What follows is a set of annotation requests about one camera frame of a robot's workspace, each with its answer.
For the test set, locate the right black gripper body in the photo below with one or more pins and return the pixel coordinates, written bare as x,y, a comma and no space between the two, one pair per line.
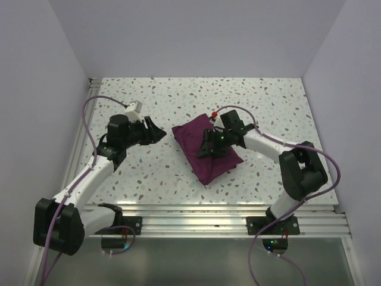
219,140

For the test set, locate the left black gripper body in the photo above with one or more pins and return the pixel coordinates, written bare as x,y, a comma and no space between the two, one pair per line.
137,133

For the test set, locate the purple cloth mat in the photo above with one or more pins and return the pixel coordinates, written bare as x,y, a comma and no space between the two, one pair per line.
189,136

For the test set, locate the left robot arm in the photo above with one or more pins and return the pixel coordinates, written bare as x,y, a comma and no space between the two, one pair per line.
59,223

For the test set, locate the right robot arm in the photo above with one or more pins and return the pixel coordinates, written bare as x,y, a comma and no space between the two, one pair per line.
301,169

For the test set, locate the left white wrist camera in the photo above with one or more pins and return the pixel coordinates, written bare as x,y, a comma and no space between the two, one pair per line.
132,111

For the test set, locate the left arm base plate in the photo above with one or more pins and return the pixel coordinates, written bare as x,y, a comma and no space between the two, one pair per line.
134,222

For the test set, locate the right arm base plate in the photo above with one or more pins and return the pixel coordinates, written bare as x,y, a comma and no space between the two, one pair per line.
259,224

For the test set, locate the aluminium frame rails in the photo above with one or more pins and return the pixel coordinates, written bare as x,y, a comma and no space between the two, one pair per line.
157,182

